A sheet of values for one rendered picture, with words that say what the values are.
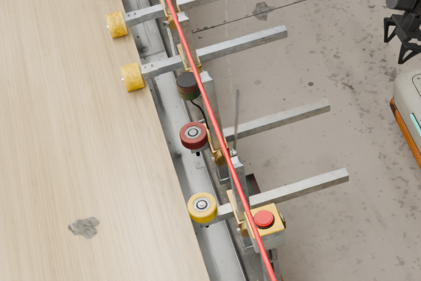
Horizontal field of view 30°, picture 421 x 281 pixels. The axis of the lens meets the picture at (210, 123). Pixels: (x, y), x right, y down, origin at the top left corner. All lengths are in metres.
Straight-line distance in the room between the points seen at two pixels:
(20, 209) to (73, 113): 0.36
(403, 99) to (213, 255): 1.18
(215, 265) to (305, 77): 1.46
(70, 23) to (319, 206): 1.22
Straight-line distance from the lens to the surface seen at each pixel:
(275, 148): 3.35
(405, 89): 3.19
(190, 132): 2.28
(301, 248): 3.07
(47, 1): 2.83
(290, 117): 2.33
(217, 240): 2.39
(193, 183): 2.52
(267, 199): 2.17
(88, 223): 2.16
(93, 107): 2.42
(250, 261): 2.25
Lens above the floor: 2.66
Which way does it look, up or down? 50 degrees down
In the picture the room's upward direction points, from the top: 12 degrees counter-clockwise
